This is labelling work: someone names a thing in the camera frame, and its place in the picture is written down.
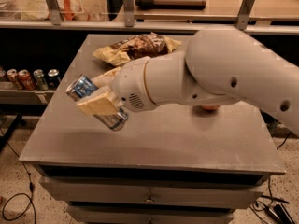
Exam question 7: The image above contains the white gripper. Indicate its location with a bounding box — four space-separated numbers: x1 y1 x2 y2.
76 57 157 115

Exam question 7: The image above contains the blue silver redbull can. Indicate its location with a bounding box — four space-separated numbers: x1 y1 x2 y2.
65 75 128 132

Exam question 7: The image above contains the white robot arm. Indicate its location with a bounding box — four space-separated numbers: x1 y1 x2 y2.
77 25 299 134

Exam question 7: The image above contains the dark blue soda can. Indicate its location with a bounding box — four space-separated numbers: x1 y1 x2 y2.
48 69 61 89

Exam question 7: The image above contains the green silver soda can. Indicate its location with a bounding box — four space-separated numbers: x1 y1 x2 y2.
33 69 49 91

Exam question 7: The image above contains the red soda can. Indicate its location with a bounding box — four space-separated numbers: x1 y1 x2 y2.
18 69 36 91

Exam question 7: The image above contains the orange soda can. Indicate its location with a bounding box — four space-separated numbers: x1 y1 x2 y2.
7 69 23 90

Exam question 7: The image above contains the brown yellow chip bag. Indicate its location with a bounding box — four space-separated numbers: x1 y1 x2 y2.
93 33 182 67

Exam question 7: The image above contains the red apple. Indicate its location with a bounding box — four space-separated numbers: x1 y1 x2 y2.
201 105 219 111

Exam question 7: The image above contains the upper drawer with knob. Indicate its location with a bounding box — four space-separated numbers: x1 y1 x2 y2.
40 176 263 209

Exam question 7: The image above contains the grey drawer cabinet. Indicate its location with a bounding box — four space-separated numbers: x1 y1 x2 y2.
20 35 285 214

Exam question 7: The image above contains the orange white plastic bag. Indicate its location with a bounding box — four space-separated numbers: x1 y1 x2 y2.
18 0 90 23

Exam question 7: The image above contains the lower drawer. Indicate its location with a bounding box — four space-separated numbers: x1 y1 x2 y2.
67 205 234 224

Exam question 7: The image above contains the black power strip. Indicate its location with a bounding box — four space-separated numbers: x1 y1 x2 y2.
265 204 296 224

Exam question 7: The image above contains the black floor cable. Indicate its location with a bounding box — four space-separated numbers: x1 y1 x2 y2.
0 126 37 224

